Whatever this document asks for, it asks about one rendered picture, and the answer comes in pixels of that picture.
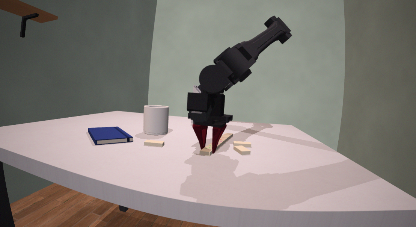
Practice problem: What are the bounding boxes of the grey mug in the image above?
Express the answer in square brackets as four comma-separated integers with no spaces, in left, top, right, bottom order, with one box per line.
[143,105,169,135]

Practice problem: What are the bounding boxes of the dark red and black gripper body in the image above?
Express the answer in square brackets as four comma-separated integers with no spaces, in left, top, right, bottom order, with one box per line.
[193,91,233,128]

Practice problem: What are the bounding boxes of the blue notebook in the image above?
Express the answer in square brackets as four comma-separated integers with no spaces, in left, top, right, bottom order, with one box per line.
[88,127,133,145]

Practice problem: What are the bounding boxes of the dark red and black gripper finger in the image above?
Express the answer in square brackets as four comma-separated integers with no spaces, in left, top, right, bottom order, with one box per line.
[212,125,227,154]
[193,124,208,149]

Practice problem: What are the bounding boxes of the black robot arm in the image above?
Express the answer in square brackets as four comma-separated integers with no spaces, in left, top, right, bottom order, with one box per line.
[187,16,292,123]

